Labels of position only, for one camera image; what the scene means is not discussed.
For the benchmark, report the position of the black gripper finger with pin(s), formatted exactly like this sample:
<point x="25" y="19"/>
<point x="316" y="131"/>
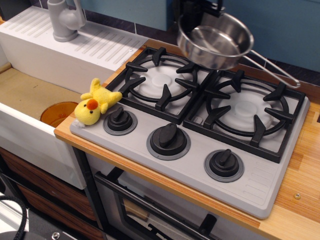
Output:
<point x="215" y="8"/>
<point x="187" y="14"/>

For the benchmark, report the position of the stainless steel pan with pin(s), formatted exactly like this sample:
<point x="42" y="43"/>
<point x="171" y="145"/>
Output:
<point x="220" y="43"/>

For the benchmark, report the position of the yellow stuffed duck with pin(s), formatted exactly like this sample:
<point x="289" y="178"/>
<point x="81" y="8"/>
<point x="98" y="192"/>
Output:
<point x="95" y="103"/>

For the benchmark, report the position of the grey toy stove top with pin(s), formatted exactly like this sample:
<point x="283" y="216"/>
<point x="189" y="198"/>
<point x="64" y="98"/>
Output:
<point x="254" y="193"/>

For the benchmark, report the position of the black left stove knob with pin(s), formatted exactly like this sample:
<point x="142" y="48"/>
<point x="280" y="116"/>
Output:
<point x="120" y="122"/>

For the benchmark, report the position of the black stove knob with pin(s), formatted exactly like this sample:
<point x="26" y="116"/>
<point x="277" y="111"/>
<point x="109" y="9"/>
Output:
<point x="224" y="166"/>
<point x="120" y="122"/>
<point x="168" y="143"/>

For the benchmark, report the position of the black middle stove knob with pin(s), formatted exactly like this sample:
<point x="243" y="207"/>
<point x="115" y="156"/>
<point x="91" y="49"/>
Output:
<point x="168" y="143"/>

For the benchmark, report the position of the black right stove knob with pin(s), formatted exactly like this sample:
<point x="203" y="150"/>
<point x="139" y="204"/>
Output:
<point x="224" y="166"/>

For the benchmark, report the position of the black left burner grate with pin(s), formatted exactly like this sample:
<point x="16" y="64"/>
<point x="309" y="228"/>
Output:
<point x="160" y="86"/>

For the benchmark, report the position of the black burner grate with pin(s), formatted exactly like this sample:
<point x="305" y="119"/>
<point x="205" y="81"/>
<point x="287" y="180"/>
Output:
<point x="258" y="117"/>
<point x="160" y="86"/>

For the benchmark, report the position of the black right burner grate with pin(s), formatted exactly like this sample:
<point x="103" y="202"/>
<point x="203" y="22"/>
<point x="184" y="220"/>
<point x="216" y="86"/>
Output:
<point x="258" y="117"/>

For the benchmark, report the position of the grey toy faucet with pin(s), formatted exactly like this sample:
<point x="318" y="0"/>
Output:
<point x="65" y="22"/>

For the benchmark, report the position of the white toy sink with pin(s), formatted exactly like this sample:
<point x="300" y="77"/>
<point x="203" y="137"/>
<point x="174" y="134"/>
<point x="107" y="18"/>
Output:
<point x="37" y="72"/>

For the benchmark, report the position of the wooden drawer cabinet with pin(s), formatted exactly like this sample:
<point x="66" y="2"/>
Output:
<point x="58" y="201"/>

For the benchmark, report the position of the oven door with handle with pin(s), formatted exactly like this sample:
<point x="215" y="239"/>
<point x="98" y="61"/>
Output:
<point x="144" y="211"/>

